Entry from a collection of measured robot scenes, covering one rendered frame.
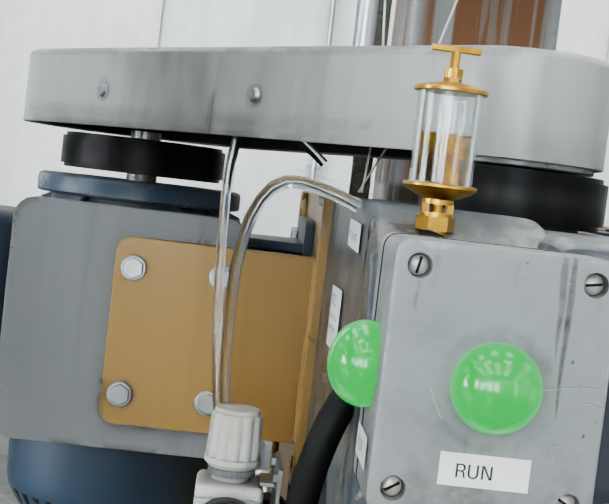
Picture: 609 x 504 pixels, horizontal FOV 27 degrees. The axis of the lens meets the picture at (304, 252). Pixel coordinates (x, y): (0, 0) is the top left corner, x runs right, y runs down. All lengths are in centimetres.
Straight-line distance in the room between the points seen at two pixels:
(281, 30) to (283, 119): 498
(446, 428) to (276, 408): 43
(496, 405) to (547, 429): 3
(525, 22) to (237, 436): 44
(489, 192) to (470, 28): 40
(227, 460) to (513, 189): 22
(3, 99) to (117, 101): 491
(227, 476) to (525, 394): 30
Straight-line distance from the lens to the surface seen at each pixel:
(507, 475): 42
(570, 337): 42
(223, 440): 67
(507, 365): 40
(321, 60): 66
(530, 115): 58
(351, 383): 42
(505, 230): 50
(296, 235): 102
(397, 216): 50
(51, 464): 90
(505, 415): 40
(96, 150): 89
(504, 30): 97
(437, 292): 41
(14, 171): 570
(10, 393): 86
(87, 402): 85
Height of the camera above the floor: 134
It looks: 3 degrees down
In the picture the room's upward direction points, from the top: 7 degrees clockwise
